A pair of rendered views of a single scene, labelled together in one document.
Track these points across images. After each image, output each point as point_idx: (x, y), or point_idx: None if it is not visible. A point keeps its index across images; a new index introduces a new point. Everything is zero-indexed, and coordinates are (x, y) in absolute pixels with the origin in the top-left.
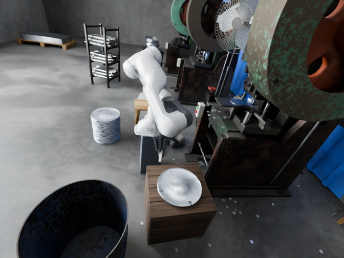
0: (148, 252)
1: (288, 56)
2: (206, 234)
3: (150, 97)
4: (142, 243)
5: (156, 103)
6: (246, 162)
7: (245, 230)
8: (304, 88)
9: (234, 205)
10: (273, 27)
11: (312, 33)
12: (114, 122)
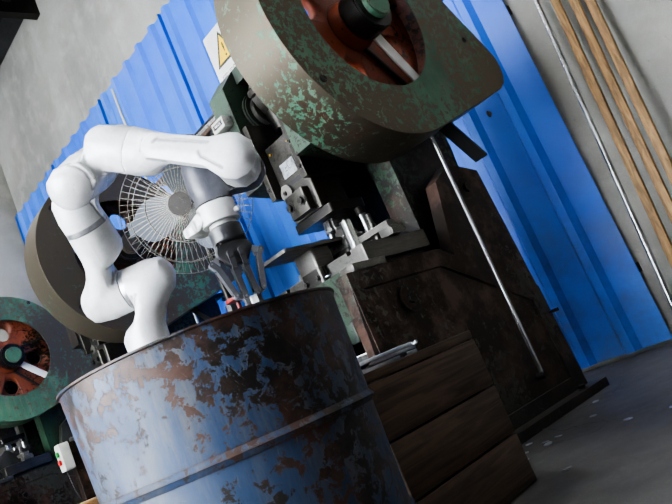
0: None
1: (307, 45)
2: (539, 476)
3: (166, 141)
4: None
5: (185, 135)
6: (441, 327)
7: (600, 427)
8: (365, 83)
9: (534, 444)
10: (263, 20)
11: (308, 19)
12: None
